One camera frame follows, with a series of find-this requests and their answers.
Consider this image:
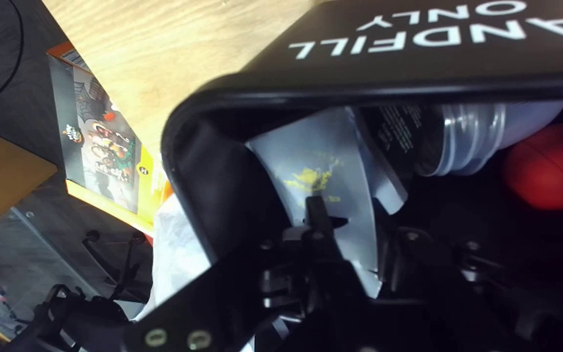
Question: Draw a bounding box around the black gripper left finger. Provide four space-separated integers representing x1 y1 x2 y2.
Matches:
256 196 348 313

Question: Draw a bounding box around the red ball in bin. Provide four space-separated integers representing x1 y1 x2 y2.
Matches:
502 123 563 211

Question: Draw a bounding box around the clear plastic cup in bin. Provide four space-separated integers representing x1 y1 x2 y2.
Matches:
358 98 563 180

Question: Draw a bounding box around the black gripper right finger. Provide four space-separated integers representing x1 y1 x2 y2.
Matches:
385 227 555 313

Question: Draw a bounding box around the orange book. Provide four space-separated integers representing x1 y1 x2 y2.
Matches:
47 43 170 235

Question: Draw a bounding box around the large white plastic bag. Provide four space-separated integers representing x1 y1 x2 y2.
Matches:
137 196 211 321

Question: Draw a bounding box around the black landfill bin on table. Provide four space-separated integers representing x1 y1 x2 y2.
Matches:
162 0 563 286

